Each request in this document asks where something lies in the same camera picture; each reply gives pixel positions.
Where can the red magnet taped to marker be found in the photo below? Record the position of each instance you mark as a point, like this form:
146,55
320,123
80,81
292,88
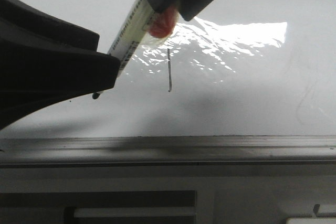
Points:
161,27

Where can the white black whiteboard marker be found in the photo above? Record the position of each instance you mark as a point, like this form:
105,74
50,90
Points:
132,32

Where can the white glossy whiteboard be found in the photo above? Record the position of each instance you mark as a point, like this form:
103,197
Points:
240,67

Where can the grey aluminium whiteboard tray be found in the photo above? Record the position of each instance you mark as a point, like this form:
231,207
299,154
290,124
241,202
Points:
92,151

